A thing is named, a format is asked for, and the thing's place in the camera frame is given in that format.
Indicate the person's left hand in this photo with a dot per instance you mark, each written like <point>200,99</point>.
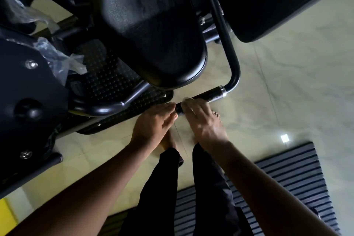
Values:
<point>152,128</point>

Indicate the person's right hand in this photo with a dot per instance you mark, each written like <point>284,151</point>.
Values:
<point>206,128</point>

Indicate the white cleaning wipe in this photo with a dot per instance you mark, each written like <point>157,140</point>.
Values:
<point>186,99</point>

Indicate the person's right forearm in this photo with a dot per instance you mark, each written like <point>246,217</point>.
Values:
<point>271,197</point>

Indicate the person's left forearm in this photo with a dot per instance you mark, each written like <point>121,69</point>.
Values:
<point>83,197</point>

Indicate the person's right foot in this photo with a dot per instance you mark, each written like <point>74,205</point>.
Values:
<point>217,115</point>

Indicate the person's foot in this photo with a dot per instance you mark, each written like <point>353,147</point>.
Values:
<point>168,141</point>
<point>217,115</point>

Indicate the person's left foot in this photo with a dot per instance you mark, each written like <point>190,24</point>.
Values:
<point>168,141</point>

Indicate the person's black shorts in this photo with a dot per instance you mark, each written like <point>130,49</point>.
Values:
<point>160,194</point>

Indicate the black studded footplate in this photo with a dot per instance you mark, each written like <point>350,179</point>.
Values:
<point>110,78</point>

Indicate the black floor mat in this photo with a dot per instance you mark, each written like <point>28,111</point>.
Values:
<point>290,175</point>

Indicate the black wedge seat pad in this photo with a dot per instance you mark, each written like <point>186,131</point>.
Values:
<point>152,23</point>

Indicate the clear plastic wrap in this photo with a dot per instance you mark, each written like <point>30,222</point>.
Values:
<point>58,58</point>

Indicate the black leg pad housing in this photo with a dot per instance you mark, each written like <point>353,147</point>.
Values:
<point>27,92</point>

